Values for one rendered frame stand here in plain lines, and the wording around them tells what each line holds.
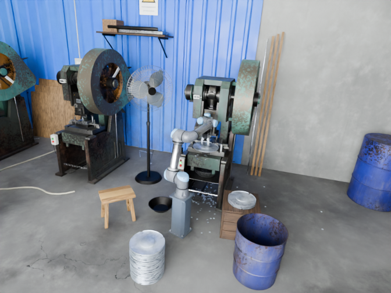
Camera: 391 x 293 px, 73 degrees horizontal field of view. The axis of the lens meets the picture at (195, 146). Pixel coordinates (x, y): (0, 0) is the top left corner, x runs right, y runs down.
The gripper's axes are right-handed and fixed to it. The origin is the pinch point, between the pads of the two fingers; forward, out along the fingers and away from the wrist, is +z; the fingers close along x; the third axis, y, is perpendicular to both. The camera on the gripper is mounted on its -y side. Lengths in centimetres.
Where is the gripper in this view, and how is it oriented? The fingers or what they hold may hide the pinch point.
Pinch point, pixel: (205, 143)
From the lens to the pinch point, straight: 299.6
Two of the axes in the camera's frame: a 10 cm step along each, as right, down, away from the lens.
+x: -9.6, -1.4, 2.3
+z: -0.5, 9.3, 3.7
